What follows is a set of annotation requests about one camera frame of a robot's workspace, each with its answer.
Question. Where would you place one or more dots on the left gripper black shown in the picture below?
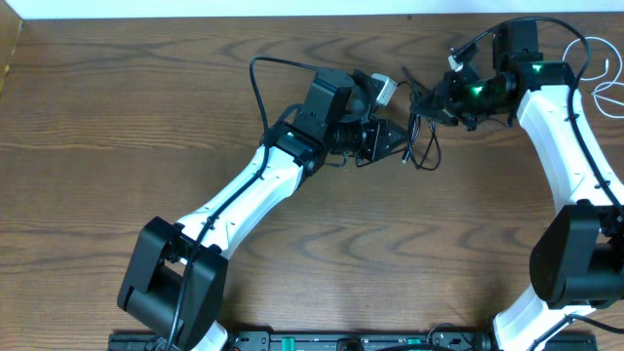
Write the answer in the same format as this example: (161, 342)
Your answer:
(372, 138)

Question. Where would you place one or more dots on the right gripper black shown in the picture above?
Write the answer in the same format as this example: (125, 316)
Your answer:
(449, 97)

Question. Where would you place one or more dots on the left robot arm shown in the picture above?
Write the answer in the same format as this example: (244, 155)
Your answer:
(175, 281)

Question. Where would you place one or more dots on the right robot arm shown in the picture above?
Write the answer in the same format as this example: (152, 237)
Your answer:
(576, 267)

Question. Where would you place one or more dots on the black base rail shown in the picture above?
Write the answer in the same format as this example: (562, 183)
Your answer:
(268, 341)

